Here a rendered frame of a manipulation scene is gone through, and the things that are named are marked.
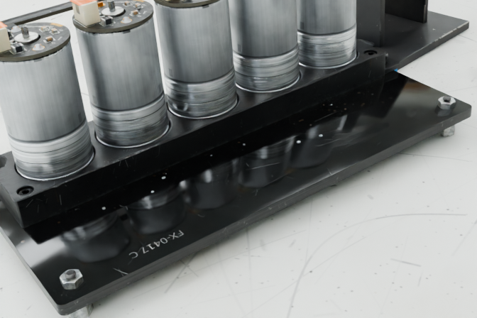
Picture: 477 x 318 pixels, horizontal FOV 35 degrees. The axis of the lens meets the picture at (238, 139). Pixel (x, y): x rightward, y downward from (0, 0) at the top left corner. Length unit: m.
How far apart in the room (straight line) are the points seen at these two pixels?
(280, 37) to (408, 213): 0.07
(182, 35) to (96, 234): 0.07
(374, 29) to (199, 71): 0.11
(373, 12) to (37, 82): 0.17
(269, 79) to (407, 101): 0.05
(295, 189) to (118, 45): 0.07
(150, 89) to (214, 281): 0.06
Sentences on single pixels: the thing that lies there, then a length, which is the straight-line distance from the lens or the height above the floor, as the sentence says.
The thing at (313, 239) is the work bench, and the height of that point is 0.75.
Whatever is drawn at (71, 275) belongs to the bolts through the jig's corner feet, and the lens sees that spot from 0.21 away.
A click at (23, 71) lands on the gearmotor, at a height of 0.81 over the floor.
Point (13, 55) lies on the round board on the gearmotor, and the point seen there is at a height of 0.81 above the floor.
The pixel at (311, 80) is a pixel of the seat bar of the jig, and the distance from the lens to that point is 0.28.
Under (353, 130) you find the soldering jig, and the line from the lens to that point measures 0.26.
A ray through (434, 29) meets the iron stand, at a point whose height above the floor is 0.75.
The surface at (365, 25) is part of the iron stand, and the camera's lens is 0.34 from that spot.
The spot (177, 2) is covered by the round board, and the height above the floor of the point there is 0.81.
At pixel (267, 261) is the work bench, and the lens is 0.23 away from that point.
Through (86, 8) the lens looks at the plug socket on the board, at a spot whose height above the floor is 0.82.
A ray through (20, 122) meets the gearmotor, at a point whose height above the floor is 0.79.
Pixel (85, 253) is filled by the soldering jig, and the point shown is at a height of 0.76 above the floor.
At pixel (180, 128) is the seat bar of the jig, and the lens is 0.25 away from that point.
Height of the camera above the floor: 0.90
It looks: 31 degrees down
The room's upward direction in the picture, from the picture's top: 5 degrees counter-clockwise
